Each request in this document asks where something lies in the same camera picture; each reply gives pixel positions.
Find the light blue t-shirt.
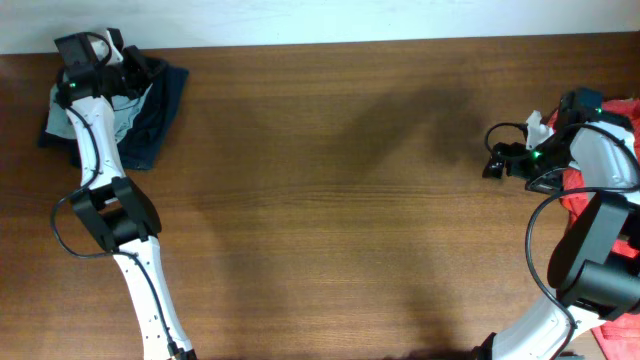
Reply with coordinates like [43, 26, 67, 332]
[44, 85, 152, 142]

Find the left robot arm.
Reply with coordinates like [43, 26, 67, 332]
[54, 28, 197, 359]

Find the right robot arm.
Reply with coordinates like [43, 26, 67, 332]
[471, 88, 639, 360]

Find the folded dark navy garment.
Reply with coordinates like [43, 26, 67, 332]
[36, 62, 189, 170]

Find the red t-shirt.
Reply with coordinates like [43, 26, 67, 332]
[547, 98, 639, 360]

